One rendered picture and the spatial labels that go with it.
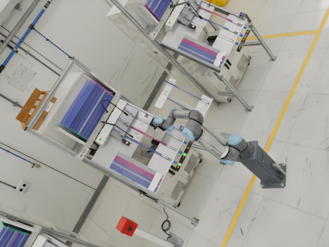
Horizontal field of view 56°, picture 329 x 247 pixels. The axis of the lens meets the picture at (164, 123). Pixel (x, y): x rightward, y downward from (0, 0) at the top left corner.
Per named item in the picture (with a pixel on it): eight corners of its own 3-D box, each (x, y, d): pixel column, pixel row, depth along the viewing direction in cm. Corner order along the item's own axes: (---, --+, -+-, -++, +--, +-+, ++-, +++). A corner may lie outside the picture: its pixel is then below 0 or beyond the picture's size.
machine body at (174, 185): (205, 157, 374) (174, 132, 338) (179, 210, 358) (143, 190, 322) (171, 147, 425) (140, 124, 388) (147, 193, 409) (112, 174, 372)
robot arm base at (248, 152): (255, 142, 270) (249, 136, 264) (253, 158, 263) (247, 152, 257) (239, 144, 280) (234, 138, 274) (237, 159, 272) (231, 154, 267)
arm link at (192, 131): (243, 152, 257) (193, 117, 239) (235, 168, 254) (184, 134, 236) (235, 151, 268) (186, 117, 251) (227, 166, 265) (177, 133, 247)
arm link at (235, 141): (249, 140, 262) (241, 133, 254) (242, 155, 259) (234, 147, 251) (238, 138, 271) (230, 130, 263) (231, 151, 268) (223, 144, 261)
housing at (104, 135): (129, 106, 322) (127, 102, 308) (105, 147, 311) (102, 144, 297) (122, 103, 323) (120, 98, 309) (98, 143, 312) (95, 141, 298)
